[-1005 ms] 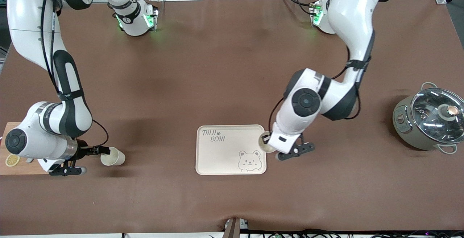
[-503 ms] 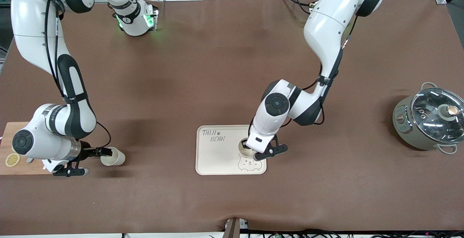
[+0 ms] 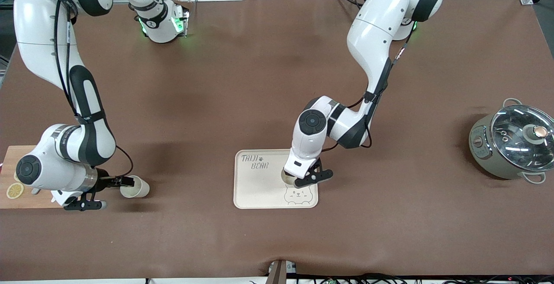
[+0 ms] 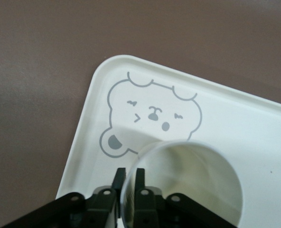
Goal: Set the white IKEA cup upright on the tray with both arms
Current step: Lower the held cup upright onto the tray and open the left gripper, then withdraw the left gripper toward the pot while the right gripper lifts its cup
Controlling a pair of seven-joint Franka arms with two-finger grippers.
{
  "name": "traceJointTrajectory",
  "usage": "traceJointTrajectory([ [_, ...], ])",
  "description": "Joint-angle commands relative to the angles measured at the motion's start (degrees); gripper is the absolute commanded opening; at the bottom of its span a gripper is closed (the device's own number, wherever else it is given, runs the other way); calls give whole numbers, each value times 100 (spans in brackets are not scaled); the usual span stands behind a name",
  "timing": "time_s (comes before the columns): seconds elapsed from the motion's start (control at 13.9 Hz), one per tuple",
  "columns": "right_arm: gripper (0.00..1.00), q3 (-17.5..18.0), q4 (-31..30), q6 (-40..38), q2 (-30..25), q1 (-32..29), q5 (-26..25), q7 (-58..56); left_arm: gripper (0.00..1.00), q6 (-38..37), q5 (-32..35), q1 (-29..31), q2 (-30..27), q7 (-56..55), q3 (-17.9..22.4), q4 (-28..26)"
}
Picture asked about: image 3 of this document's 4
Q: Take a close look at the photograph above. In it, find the white plastic cup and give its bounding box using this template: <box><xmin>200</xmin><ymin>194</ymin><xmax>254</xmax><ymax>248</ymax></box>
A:
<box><xmin>280</xmin><ymin>168</ymin><xmax>299</xmax><ymax>186</ymax></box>
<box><xmin>120</xmin><ymin>175</ymin><xmax>150</xmax><ymax>199</ymax></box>

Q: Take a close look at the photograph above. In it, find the cream tray with bear print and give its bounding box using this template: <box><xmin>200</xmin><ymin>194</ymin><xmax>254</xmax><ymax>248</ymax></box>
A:
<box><xmin>234</xmin><ymin>148</ymin><xmax>319</xmax><ymax>210</ymax></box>

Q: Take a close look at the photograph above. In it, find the bamboo cutting board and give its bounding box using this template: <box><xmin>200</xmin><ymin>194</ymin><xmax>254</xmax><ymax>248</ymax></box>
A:
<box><xmin>0</xmin><ymin>145</ymin><xmax>65</xmax><ymax>209</ymax></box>

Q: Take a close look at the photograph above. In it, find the brown table cover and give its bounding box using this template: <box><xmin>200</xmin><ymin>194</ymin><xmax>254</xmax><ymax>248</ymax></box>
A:
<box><xmin>0</xmin><ymin>0</ymin><xmax>554</xmax><ymax>281</ymax></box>

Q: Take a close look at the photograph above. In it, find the grey-green cooking pot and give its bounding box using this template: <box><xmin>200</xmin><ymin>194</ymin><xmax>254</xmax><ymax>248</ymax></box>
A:
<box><xmin>469</xmin><ymin>98</ymin><xmax>554</xmax><ymax>185</ymax></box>

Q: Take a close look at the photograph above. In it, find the glass pot lid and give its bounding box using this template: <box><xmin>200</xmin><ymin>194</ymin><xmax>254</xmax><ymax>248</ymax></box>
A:
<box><xmin>491</xmin><ymin>104</ymin><xmax>554</xmax><ymax>172</ymax></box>

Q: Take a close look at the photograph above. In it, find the table edge clamp mount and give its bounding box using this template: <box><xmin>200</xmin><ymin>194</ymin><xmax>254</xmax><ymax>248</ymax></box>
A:
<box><xmin>268</xmin><ymin>259</ymin><xmax>297</xmax><ymax>284</ymax></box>

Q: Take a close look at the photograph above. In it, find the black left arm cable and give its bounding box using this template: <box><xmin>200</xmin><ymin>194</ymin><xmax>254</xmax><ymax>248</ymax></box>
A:
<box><xmin>320</xmin><ymin>44</ymin><xmax>409</xmax><ymax>151</ymax></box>

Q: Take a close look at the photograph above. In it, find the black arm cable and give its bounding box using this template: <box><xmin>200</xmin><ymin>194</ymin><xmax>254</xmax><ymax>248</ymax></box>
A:
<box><xmin>53</xmin><ymin>0</ymin><xmax>135</xmax><ymax>179</ymax></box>
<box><xmin>320</xmin><ymin>44</ymin><xmax>409</xmax><ymax>151</ymax></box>

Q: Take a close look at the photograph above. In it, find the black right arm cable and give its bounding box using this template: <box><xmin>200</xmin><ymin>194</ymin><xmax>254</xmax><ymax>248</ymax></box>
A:
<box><xmin>53</xmin><ymin>0</ymin><xmax>135</xmax><ymax>179</ymax></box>

